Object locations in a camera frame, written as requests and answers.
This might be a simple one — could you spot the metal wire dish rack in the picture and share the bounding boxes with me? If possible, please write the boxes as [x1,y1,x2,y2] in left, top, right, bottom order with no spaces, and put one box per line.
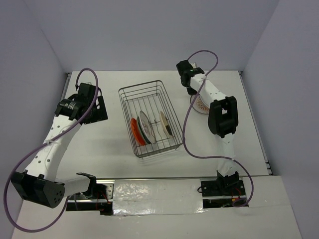
[118,80,182,158]

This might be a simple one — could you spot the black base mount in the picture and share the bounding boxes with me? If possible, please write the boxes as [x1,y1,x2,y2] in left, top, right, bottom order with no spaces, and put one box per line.
[197,180,247,209]
[89,183,114,216]

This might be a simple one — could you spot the plate with orange sunburst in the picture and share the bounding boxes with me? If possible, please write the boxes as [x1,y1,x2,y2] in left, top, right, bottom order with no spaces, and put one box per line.
[192,95,209,115]

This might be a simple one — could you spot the silver foil covered panel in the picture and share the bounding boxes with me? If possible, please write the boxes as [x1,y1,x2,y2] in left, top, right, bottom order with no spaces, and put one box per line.
[113,179,204,216]

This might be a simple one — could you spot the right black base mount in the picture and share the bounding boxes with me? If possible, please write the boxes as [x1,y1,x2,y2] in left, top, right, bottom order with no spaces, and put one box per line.
[197,180,247,209]

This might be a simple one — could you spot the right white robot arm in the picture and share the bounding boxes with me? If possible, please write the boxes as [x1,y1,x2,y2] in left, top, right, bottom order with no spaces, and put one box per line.
[176,60,239,195]

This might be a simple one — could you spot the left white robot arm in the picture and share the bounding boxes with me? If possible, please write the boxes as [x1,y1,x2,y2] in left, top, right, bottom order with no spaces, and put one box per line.
[10,83,108,208]

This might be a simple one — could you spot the cream plate with dark edge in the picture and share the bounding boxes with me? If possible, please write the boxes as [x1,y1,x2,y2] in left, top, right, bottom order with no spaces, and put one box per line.
[159,111,173,138]

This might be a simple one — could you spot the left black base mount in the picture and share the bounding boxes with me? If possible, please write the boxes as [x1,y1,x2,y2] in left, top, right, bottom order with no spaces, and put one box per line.
[89,183,114,216]

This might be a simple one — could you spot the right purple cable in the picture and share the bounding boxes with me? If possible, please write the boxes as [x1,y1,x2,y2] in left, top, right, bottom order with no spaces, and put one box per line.
[183,50,254,208]

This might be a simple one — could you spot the white plate with pink pattern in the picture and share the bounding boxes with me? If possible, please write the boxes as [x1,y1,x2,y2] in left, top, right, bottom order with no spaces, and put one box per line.
[139,111,156,144]

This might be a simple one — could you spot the green rimmed white plate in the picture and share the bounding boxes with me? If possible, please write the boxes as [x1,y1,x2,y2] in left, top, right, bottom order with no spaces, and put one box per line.
[137,117,150,144]

